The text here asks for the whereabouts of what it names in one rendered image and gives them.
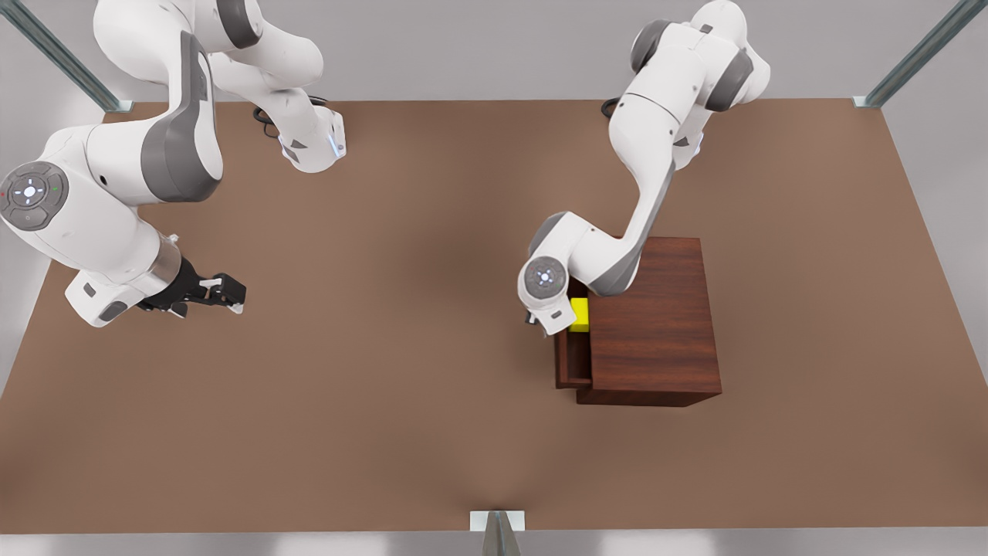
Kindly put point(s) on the yellow block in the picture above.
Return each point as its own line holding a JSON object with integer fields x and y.
{"x": 580, "y": 316}

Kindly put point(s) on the dark wooden drawer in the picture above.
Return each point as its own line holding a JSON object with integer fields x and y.
{"x": 570, "y": 359}

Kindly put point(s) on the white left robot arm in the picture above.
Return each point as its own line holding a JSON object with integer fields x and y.
{"x": 656, "y": 131}

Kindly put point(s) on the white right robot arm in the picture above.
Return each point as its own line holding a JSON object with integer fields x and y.
{"x": 108, "y": 162}

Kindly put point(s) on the dark wooden cabinet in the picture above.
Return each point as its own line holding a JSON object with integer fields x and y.
{"x": 656, "y": 332}

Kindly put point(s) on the silver frame post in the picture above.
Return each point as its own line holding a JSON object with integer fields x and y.
{"x": 58, "y": 55}
{"x": 498, "y": 533}
{"x": 918, "y": 55}

